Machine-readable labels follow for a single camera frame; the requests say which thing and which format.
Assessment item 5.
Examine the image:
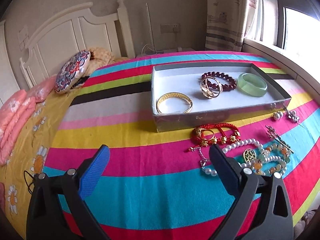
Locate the white charging cable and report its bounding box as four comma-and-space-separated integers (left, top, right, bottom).
140, 43, 163, 56

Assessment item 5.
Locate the green jade bangle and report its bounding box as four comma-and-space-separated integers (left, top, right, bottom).
237, 73, 268, 97

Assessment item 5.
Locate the dark red bead bracelet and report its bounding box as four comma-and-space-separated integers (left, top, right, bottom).
201, 71, 238, 92

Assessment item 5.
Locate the pearl earring pair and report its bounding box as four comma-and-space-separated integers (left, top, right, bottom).
273, 111, 284, 121

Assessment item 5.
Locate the yellow daisy bedsheet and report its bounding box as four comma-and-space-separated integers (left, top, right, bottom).
0, 57, 131, 238

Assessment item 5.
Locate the gold mesh bangle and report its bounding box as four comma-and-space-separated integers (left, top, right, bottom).
156, 92, 193, 114

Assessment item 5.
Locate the black cable on bed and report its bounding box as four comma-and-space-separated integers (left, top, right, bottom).
23, 170, 38, 196

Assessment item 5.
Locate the printed beige curtain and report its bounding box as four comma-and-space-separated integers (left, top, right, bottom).
205, 0, 259, 51

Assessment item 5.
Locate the white wooden headboard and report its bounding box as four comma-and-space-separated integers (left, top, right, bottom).
20, 0, 136, 88

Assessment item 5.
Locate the pink floral pillow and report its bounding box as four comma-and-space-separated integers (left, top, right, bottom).
27, 75, 56, 103

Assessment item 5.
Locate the white bedside table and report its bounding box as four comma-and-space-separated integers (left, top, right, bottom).
136, 47, 194, 58

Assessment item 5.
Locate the beige fuzzy blanket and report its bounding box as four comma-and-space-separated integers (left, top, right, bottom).
83, 47, 116, 76

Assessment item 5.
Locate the dark framed window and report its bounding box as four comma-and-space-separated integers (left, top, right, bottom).
260, 0, 319, 55

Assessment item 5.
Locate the white pearl necklace with pendant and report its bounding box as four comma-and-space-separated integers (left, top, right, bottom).
199, 138, 288, 177

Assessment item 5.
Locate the folded pink floral quilt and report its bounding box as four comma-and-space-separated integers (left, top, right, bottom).
1, 89, 36, 166

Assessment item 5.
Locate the rainbow striped tablecloth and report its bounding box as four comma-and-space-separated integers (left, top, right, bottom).
43, 51, 319, 239

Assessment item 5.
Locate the silver jewelled hair clip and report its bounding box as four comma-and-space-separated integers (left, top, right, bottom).
265, 125, 294, 153

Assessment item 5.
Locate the grey cardboard tray box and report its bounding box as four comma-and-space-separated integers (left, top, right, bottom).
150, 61, 292, 133

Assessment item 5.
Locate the pastel multicolour bead bracelet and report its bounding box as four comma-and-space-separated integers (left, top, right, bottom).
252, 142, 292, 177

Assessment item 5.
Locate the round patterned cushion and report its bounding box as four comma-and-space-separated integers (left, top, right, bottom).
54, 50, 91, 94

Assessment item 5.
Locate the wall power socket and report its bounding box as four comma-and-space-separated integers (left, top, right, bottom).
160, 23, 181, 34

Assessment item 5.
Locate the red cord gold charm bracelet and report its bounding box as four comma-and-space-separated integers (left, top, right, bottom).
188, 122, 242, 153

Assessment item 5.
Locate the white wardrobe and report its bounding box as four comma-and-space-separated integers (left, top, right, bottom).
0, 20, 20, 106

